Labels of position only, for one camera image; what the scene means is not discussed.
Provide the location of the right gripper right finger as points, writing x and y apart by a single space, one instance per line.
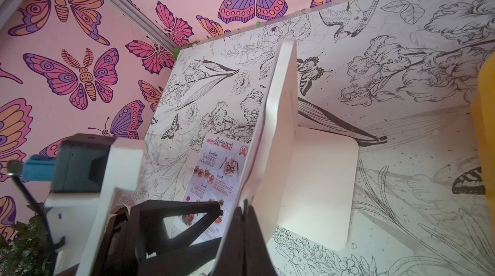
256 258

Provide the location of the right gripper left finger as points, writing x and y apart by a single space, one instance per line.
231 255

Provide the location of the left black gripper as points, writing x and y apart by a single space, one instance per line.
158 238

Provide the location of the special menu paper sheet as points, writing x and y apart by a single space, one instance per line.
216 177

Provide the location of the clear acrylic menu holder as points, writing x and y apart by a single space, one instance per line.
297 178

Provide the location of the potted green plant white pot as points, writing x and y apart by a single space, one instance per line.
29 252

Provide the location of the yellow plastic tray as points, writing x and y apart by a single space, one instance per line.
482 110

